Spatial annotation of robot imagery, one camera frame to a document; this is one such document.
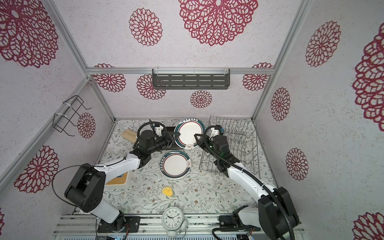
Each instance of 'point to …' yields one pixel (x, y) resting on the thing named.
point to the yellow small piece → (168, 191)
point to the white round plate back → (175, 164)
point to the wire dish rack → (241, 137)
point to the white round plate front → (174, 175)
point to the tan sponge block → (130, 135)
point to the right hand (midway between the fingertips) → (194, 133)
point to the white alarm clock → (173, 221)
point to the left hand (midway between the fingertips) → (180, 136)
